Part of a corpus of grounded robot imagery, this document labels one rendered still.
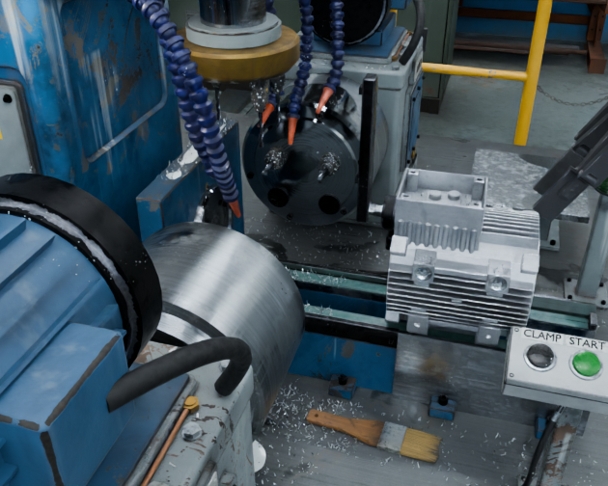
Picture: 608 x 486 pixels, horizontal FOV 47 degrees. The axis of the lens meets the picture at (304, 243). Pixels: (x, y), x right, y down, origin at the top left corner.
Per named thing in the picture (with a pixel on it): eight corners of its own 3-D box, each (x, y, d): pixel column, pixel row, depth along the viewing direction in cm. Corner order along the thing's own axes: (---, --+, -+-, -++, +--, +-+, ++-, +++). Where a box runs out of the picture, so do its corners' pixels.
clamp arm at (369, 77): (352, 221, 120) (358, 78, 106) (356, 213, 122) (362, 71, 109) (372, 224, 119) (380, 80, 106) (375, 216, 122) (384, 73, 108)
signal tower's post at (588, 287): (564, 303, 133) (616, 92, 110) (563, 280, 139) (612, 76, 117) (608, 310, 131) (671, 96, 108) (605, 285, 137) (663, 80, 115)
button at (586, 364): (569, 378, 79) (572, 371, 78) (570, 354, 81) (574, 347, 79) (596, 383, 79) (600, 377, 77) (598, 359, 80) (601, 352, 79)
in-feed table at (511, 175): (458, 249, 149) (465, 201, 142) (470, 192, 170) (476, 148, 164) (577, 267, 143) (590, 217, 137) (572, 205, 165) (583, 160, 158)
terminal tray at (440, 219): (392, 243, 99) (396, 200, 95) (402, 208, 108) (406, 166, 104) (478, 256, 97) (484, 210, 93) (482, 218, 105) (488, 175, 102)
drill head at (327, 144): (228, 238, 130) (219, 112, 117) (291, 150, 164) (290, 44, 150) (358, 258, 124) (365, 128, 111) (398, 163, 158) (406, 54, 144)
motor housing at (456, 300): (380, 344, 104) (389, 236, 94) (399, 274, 120) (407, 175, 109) (518, 367, 100) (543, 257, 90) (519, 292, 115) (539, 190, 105)
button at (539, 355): (524, 369, 81) (526, 364, 79) (526, 346, 82) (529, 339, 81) (551, 374, 80) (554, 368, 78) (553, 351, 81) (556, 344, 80)
